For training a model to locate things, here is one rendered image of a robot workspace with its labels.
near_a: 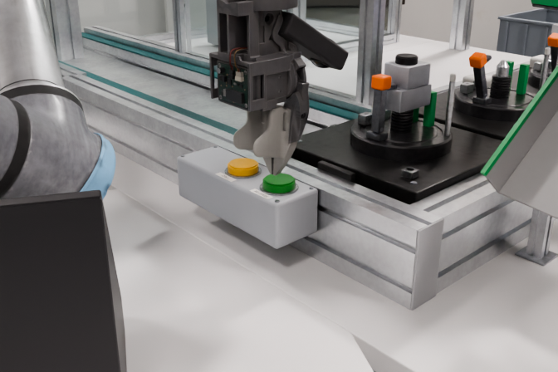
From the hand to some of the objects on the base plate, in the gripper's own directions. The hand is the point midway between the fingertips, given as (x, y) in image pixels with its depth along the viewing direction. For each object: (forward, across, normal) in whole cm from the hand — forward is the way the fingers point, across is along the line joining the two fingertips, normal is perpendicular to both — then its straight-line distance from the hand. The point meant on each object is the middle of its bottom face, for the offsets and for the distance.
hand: (279, 162), depth 78 cm
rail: (+13, -26, +6) cm, 30 cm away
